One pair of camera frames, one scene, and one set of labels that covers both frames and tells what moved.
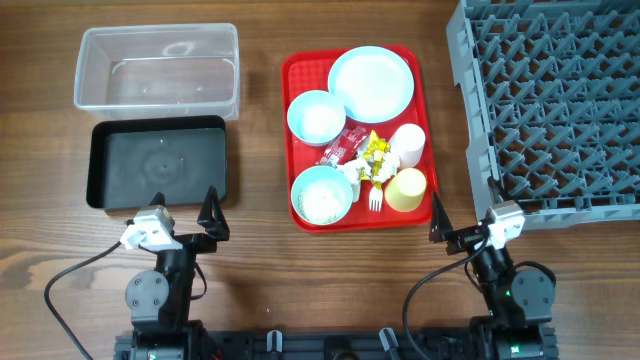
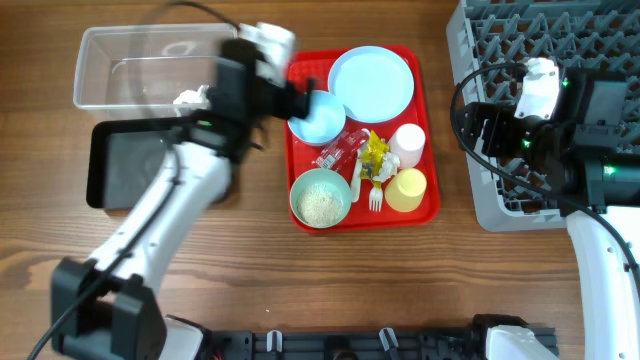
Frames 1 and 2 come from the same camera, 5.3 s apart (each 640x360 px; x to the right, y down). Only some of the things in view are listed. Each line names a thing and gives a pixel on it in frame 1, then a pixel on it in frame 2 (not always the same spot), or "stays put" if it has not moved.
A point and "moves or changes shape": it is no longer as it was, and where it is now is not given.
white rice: x=321 y=202 stays put
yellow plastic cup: x=405 y=190 stays put
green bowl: x=321 y=195 stays put
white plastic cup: x=407 y=143 stays put
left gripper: x=213 y=227 → x=285 y=107
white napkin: x=353 y=167 moves or changes shape
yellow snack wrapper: x=374 y=157 stays put
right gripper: x=443 y=231 → x=499 y=118
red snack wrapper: x=343 y=149 stays put
